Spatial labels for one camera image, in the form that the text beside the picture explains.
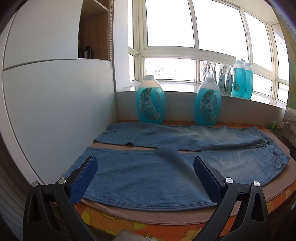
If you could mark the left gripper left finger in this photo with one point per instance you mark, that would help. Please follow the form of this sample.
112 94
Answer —
49 210

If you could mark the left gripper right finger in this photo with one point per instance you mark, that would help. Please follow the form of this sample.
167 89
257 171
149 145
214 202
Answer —
251 222

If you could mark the blue denim pants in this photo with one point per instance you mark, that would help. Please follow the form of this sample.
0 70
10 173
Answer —
175 162

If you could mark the orange floral bedsheet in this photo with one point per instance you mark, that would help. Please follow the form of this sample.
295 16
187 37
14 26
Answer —
108 221

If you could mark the green small box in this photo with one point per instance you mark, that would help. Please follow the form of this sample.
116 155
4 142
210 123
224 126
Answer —
273 127

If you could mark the white wardrobe cabinet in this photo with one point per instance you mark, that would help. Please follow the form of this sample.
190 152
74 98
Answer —
53 103

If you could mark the right blue detergent bottle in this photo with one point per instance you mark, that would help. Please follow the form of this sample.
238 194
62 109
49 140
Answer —
208 102

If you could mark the blue detergent bottle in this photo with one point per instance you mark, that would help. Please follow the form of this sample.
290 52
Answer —
150 101
208 102

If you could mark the blue bottle on windowsill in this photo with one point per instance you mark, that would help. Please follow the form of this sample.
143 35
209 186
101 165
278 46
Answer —
249 81
239 79

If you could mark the refill pouch on windowsill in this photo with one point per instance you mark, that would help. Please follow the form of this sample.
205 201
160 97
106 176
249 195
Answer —
221 81
229 80

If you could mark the left blue detergent bottle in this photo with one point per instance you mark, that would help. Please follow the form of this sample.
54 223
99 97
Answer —
150 101

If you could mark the dark bottle on shelf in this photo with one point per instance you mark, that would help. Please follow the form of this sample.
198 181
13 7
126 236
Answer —
87 53

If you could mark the wooden shelf niche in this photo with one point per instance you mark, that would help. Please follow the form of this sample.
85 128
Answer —
95 27

